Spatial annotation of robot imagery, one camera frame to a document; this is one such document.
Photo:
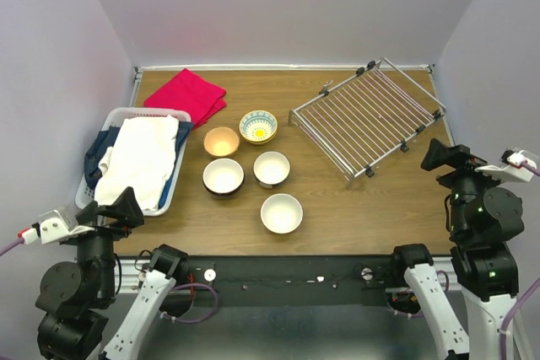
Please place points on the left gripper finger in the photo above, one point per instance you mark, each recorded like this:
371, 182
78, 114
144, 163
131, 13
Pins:
124, 211
88, 214

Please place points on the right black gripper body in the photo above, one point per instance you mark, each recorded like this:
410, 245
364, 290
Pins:
467, 176

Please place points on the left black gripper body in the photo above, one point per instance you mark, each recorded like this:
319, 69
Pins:
101, 235

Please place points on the red bowl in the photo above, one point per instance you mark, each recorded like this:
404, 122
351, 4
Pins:
223, 175

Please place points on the plain beige bowl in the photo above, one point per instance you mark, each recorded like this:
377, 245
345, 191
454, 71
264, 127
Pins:
219, 135

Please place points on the teal white bowl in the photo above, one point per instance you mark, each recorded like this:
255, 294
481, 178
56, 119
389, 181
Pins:
271, 169

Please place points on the cream striped bowl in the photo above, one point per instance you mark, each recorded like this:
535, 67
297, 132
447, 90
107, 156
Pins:
258, 122

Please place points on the beige bowl with drawing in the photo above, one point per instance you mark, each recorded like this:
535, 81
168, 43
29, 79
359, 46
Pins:
221, 150

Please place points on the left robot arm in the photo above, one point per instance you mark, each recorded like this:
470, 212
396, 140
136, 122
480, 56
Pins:
72, 293

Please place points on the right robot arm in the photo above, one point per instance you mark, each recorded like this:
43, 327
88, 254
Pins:
482, 217

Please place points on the white laundry basket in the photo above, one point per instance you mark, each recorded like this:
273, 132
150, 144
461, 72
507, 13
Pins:
119, 115

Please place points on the white cloth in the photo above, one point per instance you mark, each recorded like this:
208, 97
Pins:
143, 158

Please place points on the navy blue garment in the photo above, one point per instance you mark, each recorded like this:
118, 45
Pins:
105, 139

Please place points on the red folded cloth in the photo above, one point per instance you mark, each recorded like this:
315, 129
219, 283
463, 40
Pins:
189, 92

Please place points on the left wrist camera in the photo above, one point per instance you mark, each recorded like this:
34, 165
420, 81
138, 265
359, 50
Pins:
54, 226

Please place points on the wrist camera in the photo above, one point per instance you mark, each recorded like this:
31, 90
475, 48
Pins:
516, 165
54, 226

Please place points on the aluminium frame rail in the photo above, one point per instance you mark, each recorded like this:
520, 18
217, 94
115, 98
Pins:
131, 277

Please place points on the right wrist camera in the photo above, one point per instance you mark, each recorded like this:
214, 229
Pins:
516, 165

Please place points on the wire dish rack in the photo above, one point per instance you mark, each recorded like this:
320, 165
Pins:
367, 117

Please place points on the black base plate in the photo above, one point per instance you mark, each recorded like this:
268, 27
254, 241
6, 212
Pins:
370, 279

